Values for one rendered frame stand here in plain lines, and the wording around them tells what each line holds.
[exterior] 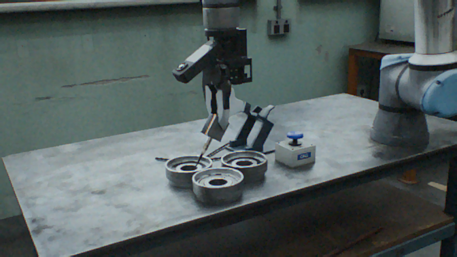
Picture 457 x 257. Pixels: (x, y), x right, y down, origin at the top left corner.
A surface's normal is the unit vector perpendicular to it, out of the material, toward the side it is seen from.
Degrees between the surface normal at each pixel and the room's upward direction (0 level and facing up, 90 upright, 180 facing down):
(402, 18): 90
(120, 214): 0
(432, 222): 0
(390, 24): 90
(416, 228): 0
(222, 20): 90
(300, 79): 90
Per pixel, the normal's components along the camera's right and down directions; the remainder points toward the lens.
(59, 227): -0.04, -0.95
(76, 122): 0.50, 0.24
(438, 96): 0.23, 0.40
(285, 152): -0.87, 0.18
